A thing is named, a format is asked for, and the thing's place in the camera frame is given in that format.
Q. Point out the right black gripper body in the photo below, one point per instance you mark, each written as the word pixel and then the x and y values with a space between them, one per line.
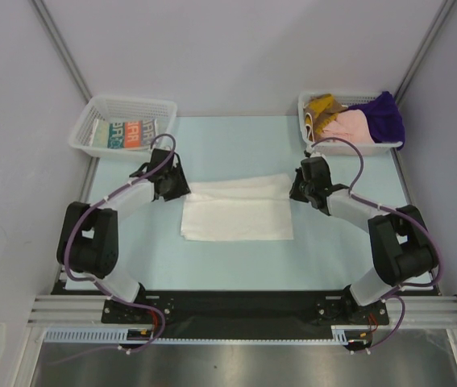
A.
pixel 301 189

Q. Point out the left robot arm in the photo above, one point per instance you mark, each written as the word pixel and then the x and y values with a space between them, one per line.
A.
pixel 88 248

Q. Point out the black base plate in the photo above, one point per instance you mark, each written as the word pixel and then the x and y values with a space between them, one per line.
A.
pixel 256 311

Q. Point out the purple towel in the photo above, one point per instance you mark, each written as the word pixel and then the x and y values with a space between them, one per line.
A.
pixel 385 123

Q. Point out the pink towel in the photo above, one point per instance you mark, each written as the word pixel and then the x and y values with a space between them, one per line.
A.
pixel 351 125

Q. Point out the left aluminium corner post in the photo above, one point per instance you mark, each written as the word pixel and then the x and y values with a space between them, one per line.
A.
pixel 56 39

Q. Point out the right aluminium corner post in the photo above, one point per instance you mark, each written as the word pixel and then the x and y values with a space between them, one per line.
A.
pixel 435 29

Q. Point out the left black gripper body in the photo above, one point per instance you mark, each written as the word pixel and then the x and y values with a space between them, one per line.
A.
pixel 176 185

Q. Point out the white basket with towels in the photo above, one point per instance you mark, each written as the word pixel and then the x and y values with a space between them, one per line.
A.
pixel 338 148

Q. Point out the aluminium corner post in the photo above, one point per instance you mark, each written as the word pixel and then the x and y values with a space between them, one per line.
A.
pixel 435 29
pixel 56 39

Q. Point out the grey cable duct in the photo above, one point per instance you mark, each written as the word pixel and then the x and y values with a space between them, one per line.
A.
pixel 327 335

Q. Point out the yellow patterned towel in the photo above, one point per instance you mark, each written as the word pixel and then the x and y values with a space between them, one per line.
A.
pixel 319 112

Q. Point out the white towel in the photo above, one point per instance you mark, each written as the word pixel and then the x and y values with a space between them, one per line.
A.
pixel 247 209

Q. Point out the empty white plastic basket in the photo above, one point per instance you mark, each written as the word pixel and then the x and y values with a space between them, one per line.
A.
pixel 120 109

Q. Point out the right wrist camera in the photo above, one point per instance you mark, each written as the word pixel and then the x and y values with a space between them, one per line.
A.
pixel 312 152

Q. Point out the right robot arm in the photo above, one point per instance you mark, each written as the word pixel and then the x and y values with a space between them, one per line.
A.
pixel 401 246

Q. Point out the colourful rabbit print towel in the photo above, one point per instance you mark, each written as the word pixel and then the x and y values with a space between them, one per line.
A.
pixel 130 136

